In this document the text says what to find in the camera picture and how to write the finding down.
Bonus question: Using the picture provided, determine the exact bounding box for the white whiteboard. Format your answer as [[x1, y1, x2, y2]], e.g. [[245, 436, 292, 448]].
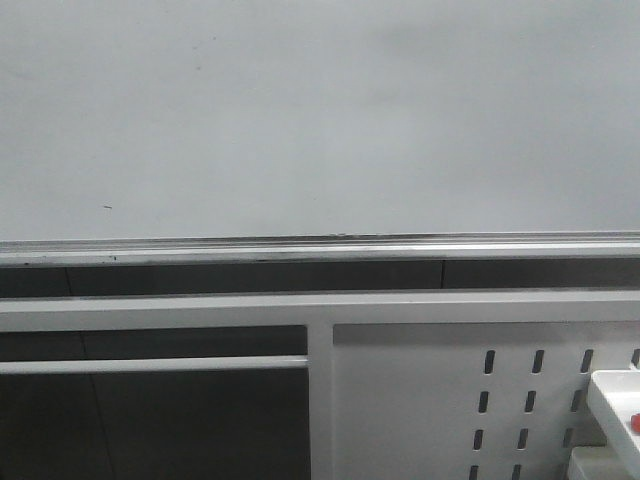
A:
[[1, 1, 639, 241]]

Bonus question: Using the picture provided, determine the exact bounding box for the white perforated metal panel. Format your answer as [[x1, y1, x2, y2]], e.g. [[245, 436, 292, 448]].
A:
[[334, 322, 639, 479]]

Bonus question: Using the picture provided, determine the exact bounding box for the white plastic bin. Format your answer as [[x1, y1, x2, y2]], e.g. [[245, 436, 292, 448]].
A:
[[567, 447, 633, 480], [587, 369, 639, 479]]

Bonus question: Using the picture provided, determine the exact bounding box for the lower white plastic bin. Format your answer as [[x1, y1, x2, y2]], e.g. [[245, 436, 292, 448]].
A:
[[567, 447, 633, 480]]

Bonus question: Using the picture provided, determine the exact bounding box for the small red object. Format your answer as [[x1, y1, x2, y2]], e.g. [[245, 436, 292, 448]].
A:
[[629, 413, 640, 434]]

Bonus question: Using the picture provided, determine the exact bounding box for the aluminium whiteboard tray rail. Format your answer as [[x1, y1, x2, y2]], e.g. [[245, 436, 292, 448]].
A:
[[1, 232, 639, 268]]

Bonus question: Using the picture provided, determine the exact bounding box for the white metal frame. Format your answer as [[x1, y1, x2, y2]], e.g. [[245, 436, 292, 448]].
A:
[[1, 290, 639, 479]]

